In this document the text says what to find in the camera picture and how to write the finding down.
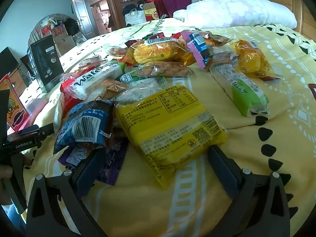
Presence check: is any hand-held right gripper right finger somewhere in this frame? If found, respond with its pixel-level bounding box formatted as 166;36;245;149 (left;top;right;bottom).
208;144;290;237

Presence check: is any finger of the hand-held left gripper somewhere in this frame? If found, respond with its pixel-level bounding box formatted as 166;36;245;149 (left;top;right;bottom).
32;123;55;144
7;125;40;137

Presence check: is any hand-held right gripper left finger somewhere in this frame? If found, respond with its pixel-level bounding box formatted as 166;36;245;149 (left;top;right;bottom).
26;150;109;237

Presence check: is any large yellow snack packet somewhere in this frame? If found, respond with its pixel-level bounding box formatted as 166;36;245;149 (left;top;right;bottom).
115;85;229;189

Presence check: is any person's left hand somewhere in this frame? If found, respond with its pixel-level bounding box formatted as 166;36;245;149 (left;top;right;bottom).
0;165;15;205

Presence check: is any pink flat box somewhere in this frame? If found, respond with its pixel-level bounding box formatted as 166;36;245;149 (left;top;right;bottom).
23;98;49;123

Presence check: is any red gift box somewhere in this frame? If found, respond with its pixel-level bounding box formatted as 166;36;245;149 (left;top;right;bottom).
0;75;32;132

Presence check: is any purple snack packet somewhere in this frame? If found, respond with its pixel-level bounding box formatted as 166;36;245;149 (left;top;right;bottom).
58;138;129;186

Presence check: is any yellow patterned bed sheet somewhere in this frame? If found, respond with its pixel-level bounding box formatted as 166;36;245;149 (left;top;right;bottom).
7;17;316;237

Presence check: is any red snack packet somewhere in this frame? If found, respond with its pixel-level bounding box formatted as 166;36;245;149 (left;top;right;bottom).
60;78;86;119

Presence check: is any wooden dresser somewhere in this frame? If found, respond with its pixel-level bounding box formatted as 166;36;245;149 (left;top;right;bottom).
5;67;28;97

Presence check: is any black cardboard box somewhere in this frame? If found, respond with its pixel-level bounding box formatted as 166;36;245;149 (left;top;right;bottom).
27;35;64;93

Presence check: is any white green wafer packet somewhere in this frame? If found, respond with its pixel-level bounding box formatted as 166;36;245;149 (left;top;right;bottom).
210;63;269;118
68;63;126;102

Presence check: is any black television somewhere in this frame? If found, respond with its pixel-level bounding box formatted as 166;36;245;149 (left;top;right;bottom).
0;46;21;76

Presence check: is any gold brown small wrapper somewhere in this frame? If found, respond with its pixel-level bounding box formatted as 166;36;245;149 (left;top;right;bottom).
101;79;129;100

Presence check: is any small red white packet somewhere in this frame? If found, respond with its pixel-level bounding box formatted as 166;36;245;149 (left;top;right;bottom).
79;56;104;68

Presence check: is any stack of cardboard boxes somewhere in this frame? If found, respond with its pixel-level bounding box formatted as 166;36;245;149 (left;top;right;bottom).
49;26;77;55

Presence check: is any green snack packet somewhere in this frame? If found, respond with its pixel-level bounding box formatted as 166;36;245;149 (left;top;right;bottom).
120;72;139;84

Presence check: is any white speckled snack packet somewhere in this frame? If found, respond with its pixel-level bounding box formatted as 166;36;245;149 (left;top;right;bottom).
109;77;168;106

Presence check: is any black bag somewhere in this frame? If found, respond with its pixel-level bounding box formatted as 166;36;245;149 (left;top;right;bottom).
64;18;80;37

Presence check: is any round pale board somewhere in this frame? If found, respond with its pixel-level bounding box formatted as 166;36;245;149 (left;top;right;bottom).
28;15;82;55

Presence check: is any clear round cookie packet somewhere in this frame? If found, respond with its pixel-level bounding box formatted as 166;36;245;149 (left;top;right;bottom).
108;46;129;58

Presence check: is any brown small snack packet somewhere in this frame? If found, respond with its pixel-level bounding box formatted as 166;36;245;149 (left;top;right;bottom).
205;31;233;48
210;53;235;67

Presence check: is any orange yellow snack packet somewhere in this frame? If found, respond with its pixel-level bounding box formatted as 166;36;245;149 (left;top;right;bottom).
229;39;282;81

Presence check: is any clear brown biscuit packet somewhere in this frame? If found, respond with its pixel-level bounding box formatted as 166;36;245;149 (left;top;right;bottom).
137;63;195;78

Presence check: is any tall cardboard box stack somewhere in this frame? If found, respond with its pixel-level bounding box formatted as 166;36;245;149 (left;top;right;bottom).
89;2;112;34

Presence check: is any blue pink snack packet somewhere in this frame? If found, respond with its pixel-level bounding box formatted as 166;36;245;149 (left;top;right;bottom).
181;30;216;69

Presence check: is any wooden door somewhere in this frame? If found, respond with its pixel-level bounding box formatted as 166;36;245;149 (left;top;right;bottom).
66;0;100;40

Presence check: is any white tote bag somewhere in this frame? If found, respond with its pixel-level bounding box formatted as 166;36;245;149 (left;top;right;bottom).
125;8;147;27

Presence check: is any red gold box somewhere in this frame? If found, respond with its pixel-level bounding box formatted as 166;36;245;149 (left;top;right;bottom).
143;3;164;22

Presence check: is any white floral pillow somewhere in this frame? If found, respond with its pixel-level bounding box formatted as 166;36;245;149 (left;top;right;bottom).
173;0;298;29

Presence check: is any wooden headboard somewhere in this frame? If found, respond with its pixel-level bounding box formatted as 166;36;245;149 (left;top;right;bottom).
252;0;316;41

